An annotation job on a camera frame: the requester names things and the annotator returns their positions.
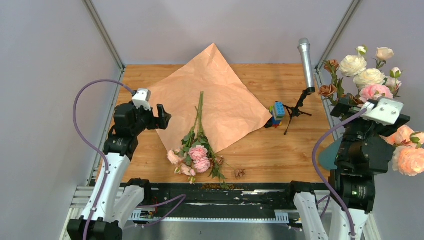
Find brown kraft wrapping paper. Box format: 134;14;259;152
149;44;271;152

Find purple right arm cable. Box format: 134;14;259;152
311;107;369;239

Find teal ceramic vase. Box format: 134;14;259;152
318;138;343;171

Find white roses stem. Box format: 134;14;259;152
338;45;386;90

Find dried brown rose head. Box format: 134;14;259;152
234;168;246;179

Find white slotted cable duct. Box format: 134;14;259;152
129;208;290;224

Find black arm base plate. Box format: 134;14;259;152
141;183;300;221

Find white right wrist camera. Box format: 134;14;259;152
360;97;404;126

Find silver microphone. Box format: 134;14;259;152
297;38;316;95

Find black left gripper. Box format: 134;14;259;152
130;100;171;136

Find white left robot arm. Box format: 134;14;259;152
66;102;172;240

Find pink roses stem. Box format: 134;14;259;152
189;99;230;189

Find blue toy brick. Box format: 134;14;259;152
272;101;286;121

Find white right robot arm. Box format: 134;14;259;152
285;97;410;240

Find peach roses stem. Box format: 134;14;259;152
167;91;204;184

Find peach roses in vase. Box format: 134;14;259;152
359;67;424;177

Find multicolour toy brick stack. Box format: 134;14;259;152
264;106;282;129

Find single rose stem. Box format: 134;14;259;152
373;47;395;70

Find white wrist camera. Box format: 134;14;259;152
132;88;151;111
360;97;404;126

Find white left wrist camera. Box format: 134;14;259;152
132;88;151;111

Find dried brown roses stem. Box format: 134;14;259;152
318;59;364;107

